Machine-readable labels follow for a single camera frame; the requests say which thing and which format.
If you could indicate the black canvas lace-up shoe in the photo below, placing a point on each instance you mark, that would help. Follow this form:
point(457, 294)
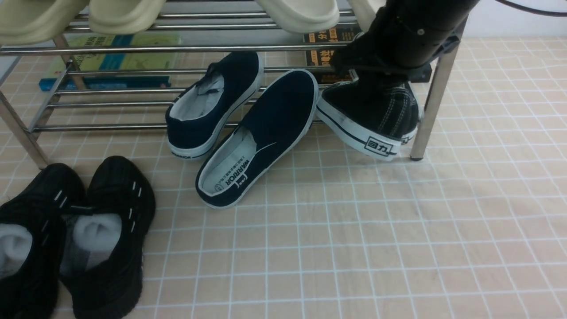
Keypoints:
point(375, 114)

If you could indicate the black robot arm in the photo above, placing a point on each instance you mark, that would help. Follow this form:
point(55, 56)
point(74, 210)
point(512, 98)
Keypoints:
point(404, 36)

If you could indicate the navy slip-on shoe front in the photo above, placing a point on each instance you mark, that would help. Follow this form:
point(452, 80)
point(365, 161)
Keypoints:
point(280, 117)

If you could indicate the navy slip-on shoe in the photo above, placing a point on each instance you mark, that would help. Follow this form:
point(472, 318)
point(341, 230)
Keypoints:
point(280, 117)
point(196, 117)

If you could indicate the navy slip-on shoe rear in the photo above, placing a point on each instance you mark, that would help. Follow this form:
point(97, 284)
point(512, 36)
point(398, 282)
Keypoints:
point(196, 117)

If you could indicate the metal shoe rack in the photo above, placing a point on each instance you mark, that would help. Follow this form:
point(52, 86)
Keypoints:
point(27, 135)

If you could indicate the black and orange book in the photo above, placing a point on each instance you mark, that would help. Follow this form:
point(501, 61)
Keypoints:
point(321, 57)

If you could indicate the cream slipper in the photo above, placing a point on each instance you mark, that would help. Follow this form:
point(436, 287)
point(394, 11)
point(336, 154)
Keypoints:
point(302, 16)
point(365, 11)
point(123, 17)
point(26, 22)

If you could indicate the green and blue book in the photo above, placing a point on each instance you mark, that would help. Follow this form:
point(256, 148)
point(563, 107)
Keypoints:
point(119, 61)

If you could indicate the cream slipper far right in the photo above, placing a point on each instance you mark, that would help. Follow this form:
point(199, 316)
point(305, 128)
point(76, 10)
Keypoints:
point(365, 11)

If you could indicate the right black knit sneaker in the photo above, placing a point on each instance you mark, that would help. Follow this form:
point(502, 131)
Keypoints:
point(102, 262)

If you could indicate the black knit sneaker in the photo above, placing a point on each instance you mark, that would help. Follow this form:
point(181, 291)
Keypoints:
point(32, 292)
point(102, 262)

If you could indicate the white foam roll right sneaker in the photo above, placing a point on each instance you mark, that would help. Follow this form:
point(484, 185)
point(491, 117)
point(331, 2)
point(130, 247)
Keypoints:
point(90, 240)

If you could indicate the white foam roll sneaker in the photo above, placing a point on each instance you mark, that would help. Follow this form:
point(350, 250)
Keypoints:
point(90, 240)
point(15, 246)

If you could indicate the left black knit sneaker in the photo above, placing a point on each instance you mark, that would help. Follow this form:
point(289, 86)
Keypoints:
point(32, 292)

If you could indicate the white foam roll left sneaker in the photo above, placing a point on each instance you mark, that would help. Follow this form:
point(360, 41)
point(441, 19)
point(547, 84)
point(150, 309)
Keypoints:
point(15, 246)

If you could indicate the cream slipper far left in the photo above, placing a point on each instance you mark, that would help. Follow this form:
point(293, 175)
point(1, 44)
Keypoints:
point(26, 22)

